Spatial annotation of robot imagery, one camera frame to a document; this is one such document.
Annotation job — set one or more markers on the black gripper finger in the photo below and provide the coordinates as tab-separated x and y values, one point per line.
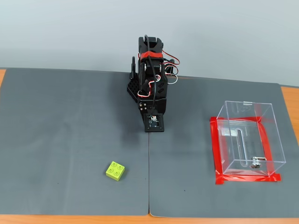
143	121

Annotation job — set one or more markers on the green lego block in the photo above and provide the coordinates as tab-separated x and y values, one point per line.
114	170

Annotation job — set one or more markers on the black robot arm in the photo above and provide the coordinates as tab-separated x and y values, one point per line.
161	87

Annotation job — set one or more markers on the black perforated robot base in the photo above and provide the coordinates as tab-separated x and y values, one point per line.
132	89

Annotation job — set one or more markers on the transparent acrylic box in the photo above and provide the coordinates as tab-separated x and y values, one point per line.
252	140

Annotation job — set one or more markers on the black table clamp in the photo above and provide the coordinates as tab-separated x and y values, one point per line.
133	67
171	67

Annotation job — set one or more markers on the red tape strip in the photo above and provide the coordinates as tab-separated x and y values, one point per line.
214	149
247	179
236	118
266	140

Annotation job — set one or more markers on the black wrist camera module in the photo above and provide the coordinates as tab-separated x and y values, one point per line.
154	122

